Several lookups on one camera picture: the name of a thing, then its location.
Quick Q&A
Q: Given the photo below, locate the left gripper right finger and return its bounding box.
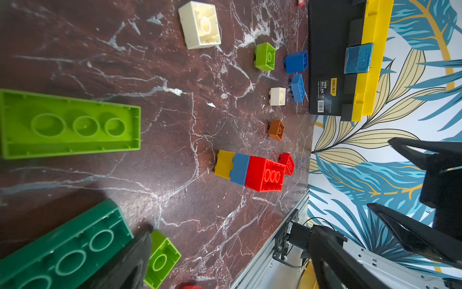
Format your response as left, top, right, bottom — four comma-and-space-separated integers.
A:
309, 226, 388, 289

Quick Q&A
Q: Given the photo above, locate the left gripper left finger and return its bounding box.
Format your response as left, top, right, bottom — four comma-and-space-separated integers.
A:
79, 230, 152, 289

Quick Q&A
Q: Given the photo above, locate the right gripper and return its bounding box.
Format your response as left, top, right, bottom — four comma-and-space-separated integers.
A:
367, 137, 462, 269

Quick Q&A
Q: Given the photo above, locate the blue long brick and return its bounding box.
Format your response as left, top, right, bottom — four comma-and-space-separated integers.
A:
230, 153, 250, 187

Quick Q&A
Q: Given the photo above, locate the yellow square brick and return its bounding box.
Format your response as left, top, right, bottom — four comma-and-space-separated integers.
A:
215, 150, 236, 180

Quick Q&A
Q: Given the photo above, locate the small light green brick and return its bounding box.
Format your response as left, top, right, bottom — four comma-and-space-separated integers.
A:
254, 42, 276, 71

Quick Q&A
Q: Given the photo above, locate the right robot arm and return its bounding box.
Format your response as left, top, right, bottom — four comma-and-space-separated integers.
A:
357, 137, 462, 289

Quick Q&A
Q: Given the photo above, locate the light green square brick front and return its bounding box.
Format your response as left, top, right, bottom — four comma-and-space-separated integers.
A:
144, 230, 182, 289

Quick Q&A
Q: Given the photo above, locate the small red brick front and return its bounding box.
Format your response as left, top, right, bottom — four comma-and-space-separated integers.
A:
180, 285, 203, 289

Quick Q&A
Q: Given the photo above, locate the dark green long brick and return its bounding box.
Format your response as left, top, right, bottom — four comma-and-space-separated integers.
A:
1, 199, 134, 289

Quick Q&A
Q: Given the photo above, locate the small orange brick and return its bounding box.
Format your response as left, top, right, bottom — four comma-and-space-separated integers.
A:
268, 119, 285, 141

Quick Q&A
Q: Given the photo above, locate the blue brick near toolbox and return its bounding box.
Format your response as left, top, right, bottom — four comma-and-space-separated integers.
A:
290, 73, 306, 103

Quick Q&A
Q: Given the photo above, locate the small cream brick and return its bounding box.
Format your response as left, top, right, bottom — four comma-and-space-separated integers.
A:
269, 87, 286, 106

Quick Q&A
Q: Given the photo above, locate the light green long brick left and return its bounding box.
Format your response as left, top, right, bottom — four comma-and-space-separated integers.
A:
1, 89, 141, 160

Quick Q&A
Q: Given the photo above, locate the dark blue square brick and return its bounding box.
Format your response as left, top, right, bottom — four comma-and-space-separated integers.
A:
284, 50, 308, 73

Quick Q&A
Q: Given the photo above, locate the yellow black toolbox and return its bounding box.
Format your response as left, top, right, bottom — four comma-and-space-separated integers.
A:
308, 0, 393, 122

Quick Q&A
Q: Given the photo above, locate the cream square brick large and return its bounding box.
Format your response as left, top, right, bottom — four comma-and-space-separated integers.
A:
178, 1, 221, 49

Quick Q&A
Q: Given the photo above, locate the aluminium front rail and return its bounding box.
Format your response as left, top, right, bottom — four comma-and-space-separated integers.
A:
229, 191, 315, 289

